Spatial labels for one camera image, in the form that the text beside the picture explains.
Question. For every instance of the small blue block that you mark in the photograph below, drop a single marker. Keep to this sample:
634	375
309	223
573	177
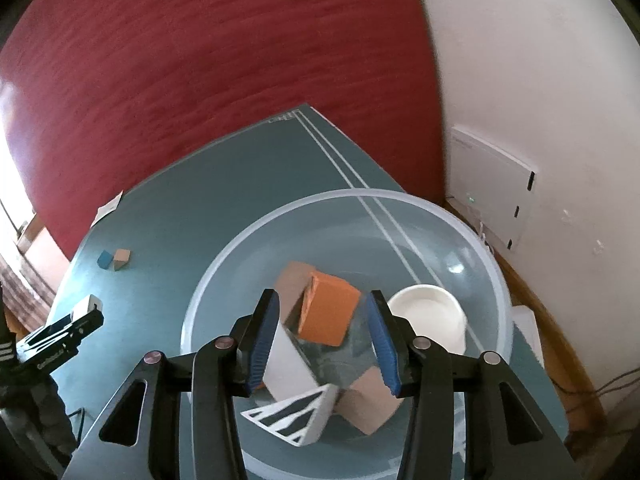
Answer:
105	259

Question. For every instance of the white wall-mounted box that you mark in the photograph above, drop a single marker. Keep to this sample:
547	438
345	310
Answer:
490	185

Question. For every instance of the bright window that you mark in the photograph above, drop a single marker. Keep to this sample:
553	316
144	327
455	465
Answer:
10	190

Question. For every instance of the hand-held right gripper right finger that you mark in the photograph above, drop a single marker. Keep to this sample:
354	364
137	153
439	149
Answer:
382	345

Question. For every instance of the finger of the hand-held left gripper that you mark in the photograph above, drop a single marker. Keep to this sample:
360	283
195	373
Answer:
85	321

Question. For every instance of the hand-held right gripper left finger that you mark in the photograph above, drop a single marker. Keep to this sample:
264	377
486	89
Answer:
262	340

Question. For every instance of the grey wedge block striped side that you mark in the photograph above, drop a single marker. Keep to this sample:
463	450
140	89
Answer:
300	417

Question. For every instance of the person's left forearm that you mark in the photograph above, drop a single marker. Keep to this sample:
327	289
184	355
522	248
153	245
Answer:
40	410

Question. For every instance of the tan wedge block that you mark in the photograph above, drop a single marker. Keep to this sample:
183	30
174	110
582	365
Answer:
121	259
367	405

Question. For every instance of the large white wedge block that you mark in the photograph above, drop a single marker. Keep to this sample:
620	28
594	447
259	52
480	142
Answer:
290	365

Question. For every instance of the green table mat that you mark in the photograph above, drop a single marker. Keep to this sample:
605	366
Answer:
200	200

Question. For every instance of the white paper slip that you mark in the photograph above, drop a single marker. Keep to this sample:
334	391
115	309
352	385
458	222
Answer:
107	208

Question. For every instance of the clear plastic basin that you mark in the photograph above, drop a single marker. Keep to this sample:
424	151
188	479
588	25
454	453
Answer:
350	240

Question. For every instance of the patterned curtain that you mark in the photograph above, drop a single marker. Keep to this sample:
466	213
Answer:
20	285

